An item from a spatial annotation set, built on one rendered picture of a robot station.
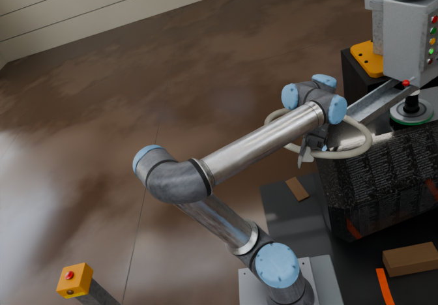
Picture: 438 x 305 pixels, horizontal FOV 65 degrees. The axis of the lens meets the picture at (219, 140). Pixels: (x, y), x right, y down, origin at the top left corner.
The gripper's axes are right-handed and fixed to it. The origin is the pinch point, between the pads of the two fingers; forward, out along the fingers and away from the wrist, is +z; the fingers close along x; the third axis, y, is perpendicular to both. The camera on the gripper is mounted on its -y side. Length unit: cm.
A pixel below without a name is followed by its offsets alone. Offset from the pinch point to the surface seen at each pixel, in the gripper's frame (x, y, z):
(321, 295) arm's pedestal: -21, 23, 47
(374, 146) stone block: 67, 23, 17
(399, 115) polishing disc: 79, 30, 0
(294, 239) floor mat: 72, -10, 110
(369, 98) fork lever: 59, 14, -13
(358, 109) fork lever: 53, 11, -8
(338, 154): 3.3, 13.0, -5.5
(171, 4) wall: 517, -459, 31
